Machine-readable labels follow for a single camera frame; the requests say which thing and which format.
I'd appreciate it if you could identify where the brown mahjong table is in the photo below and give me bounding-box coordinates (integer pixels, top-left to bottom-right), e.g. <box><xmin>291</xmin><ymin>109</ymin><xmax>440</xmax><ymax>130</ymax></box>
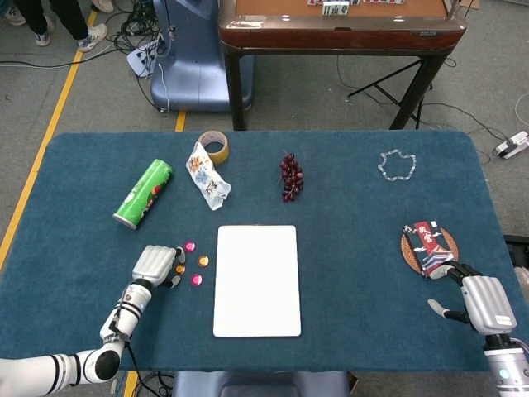
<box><xmin>217</xmin><ymin>0</ymin><xmax>468</xmax><ymax>132</ymax></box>

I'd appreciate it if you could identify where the clear bead bracelet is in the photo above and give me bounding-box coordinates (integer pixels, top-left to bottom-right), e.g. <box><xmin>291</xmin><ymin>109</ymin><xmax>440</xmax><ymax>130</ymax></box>
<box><xmin>377</xmin><ymin>150</ymin><xmax>417</xmax><ymax>182</ymax></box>

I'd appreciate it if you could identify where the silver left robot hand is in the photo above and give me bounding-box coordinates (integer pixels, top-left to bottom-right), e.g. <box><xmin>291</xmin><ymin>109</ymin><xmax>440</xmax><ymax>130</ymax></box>
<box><xmin>131</xmin><ymin>244</ymin><xmax>187</xmax><ymax>289</ymax></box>

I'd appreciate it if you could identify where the person in black trousers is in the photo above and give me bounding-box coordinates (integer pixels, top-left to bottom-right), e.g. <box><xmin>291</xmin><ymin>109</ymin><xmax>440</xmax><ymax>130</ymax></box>
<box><xmin>16</xmin><ymin>0</ymin><xmax>109</xmax><ymax>54</ymax></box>

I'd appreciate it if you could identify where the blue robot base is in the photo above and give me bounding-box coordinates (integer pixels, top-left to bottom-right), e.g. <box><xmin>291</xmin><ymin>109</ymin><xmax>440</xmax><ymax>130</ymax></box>
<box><xmin>150</xmin><ymin>0</ymin><xmax>256</xmax><ymax>112</ymax></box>

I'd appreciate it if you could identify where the dark blue printed box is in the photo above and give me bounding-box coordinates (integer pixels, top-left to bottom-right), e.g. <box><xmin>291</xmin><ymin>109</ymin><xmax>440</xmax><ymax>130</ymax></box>
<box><xmin>403</xmin><ymin>218</ymin><xmax>460</xmax><ymax>279</ymax></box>

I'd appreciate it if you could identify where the white power strip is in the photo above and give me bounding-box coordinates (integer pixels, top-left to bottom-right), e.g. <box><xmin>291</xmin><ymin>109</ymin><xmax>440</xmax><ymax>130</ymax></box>
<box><xmin>126</xmin><ymin>39</ymin><xmax>166</xmax><ymax>79</ymax></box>
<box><xmin>493</xmin><ymin>130</ymin><xmax>529</xmax><ymax>160</ymax></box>

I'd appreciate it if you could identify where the blue grey robot torso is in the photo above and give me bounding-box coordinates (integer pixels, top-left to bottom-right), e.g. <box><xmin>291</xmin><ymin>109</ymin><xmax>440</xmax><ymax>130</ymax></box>
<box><xmin>171</xmin><ymin>371</ymin><xmax>351</xmax><ymax>397</ymax></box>

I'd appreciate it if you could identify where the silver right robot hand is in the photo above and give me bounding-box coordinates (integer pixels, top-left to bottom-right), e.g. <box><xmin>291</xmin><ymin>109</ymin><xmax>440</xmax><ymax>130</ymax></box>
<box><xmin>427</xmin><ymin>261</ymin><xmax>518</xmax><ymax>337</ymax></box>

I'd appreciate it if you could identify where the black equipment box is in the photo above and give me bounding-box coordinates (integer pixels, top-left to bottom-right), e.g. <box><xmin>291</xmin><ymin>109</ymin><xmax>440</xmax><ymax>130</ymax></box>
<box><xmin>503</xmin><ymin>234</ymin><xmax>529</xmax><ymax>265</ymax></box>

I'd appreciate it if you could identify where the black floor cable bundle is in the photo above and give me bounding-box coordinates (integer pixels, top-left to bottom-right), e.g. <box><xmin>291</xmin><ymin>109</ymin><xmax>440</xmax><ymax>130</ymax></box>
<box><xmin>102</xmin><ymin>0</ymin><xmax>174</xmax><ymax>84</ymax></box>

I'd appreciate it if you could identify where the dark red grape bunch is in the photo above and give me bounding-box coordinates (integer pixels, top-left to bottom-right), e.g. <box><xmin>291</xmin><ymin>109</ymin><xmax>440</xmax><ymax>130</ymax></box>
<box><xmin>277</xmin><ymin>150</ymin><xmax>306</xmax><ymax>203</ymax></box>

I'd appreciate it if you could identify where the green chips can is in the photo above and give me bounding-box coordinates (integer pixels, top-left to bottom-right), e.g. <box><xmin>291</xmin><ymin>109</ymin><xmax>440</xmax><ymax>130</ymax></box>
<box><xmin>112</xmin><ymin>158</ymin><xmax>174</xmax><ymax>231</ymax></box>

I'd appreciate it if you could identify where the blue felt tablecloth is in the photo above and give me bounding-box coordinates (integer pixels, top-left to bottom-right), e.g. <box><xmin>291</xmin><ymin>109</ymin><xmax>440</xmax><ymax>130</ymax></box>
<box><xmin>0</xmin><ymin>130</ymin><xmax>517</xmax><ymax>373</ymax></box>

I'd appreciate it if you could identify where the yellow tape roll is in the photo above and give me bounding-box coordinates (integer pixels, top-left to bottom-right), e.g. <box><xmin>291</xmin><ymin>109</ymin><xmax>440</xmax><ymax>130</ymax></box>
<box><xmin>197</xmin><ymin>130</ymin><xmax>231</xmax><ymax>165</ymax></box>

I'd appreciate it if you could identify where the white printed snack bag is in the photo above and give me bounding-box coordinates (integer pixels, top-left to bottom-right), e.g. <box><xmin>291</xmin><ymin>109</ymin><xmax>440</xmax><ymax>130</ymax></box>
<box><xmin>185</xmin><ymin>141</ymin><xmax>232</xmax><ymax>212</ymax></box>

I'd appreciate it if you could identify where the white rectangular board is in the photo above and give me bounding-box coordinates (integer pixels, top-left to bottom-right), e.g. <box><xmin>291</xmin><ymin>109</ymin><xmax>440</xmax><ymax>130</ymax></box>
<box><xmin>212</xmin><ymin>224</ymin><xmax>303</xmax><ymax>339</ymax></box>

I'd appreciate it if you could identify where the brown woven coaster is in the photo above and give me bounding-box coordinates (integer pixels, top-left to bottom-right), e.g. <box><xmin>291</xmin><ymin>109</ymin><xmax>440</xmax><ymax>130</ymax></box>
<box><xmin>399</xmin><ymin>227</ymin><xmax>460</xmax><ymax>275</ymax></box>

